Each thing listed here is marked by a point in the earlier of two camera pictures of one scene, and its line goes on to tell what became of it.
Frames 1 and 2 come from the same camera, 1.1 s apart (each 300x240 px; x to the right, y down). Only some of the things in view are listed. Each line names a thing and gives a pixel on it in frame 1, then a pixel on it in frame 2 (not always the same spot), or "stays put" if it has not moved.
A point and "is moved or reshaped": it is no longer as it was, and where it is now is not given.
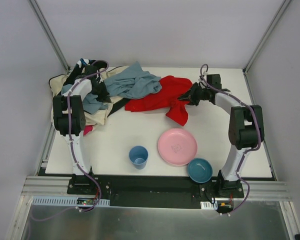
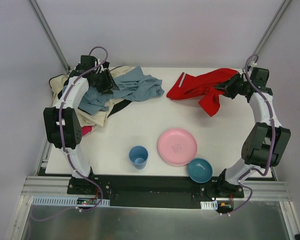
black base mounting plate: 164,192 stays put
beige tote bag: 56,83 stays put
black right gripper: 194,92 → 230,86
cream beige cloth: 100,117 stays put
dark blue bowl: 200,170 stays put
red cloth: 166,99 is moved or reshaped
